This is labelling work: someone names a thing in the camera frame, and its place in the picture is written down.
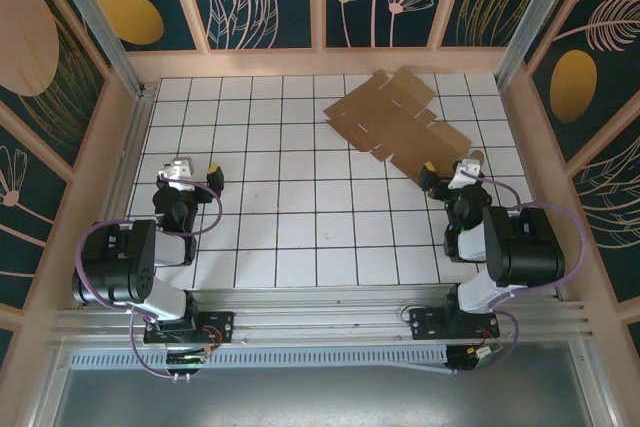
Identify narrow aluminium extrusion rail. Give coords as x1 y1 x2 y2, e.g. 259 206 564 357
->
74 282 564 309

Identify panel large pale circle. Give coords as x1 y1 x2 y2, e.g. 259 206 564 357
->
0 0 110 171

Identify aluminium corner post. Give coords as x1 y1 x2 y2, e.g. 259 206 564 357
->
39 0 147 98
494 0 587 94

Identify wide aluminium extrusion rail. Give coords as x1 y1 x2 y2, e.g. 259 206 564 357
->
47 302 594 354

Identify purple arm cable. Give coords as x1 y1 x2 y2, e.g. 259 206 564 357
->
74 171 224 381
452 169 587 378

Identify grey slotted cable duct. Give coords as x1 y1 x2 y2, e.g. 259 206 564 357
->
68 344 451 374

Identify aluminium side rail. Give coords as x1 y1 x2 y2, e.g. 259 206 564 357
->
74 80 159 309

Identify green circuit board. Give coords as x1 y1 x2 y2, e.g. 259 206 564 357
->
447 344 504 374

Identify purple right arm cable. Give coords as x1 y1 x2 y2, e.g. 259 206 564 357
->
452 169 587 378

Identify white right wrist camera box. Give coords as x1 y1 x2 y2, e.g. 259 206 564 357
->
447 156 485 192

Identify brown cardboard box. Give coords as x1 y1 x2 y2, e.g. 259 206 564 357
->
322 65 485 189

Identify panel yellow oval pink feathers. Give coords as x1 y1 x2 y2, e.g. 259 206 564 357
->
528 0 640 167

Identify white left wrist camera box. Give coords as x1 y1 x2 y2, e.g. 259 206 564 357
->
158 156 196 193

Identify grey metal panel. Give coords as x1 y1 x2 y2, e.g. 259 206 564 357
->
27 339 619 427

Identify panel single pink flower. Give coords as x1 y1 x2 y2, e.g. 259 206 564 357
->
0 121 70 312

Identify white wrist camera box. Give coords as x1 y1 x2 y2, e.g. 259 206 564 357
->
447 156 485 192
158 156 196 193

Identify panel yellow oval pink leaf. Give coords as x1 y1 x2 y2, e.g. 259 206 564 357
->
74 0 200 53

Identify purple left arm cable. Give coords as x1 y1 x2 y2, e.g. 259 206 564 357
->
74 171 224 381

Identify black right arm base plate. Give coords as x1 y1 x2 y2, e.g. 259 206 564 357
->
408 306 501 341

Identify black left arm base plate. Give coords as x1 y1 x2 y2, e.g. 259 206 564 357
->
143 310 236 346

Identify panel pink feathers gold lines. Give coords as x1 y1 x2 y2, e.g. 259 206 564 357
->
569 119 640 304

